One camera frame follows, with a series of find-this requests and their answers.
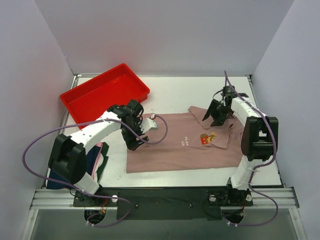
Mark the pink t shirt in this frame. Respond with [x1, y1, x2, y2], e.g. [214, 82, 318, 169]
[126, 106, 244, 173]

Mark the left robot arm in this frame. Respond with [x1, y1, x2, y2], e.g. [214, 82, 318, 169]
[48, 99, 144, 206]

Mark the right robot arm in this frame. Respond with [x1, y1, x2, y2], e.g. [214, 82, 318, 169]
[202, 85, 279, 205]

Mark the navy folded t shirt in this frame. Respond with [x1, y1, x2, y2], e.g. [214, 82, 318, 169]
[46, 144, 101, 190]

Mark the red plastic tray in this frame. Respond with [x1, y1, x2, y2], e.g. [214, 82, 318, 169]
[60, 63, 150, 124]

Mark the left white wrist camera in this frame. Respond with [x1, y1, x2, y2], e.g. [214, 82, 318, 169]
[139, 114, 159, 134]

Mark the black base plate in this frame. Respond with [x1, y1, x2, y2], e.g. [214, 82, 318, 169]
[73, 186, 253, 222]

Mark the aluminium front rail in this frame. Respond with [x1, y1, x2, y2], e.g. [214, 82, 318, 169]
[30, 188, 300, 210]

